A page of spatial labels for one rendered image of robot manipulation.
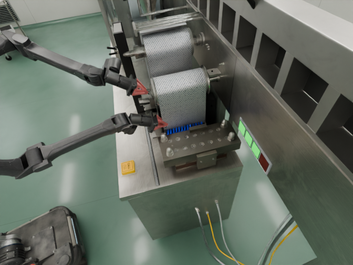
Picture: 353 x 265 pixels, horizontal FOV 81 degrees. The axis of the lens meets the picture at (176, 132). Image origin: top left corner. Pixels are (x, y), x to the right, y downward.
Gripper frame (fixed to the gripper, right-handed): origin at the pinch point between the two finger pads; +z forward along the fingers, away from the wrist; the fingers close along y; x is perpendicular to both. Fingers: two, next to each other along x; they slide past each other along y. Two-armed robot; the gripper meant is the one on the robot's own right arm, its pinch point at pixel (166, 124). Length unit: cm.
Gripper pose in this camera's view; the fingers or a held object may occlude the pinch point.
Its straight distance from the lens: 110.3
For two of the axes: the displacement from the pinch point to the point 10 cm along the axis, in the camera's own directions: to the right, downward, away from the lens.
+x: 4.0, -6.9, -6.0
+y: 2.4, 7.2, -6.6
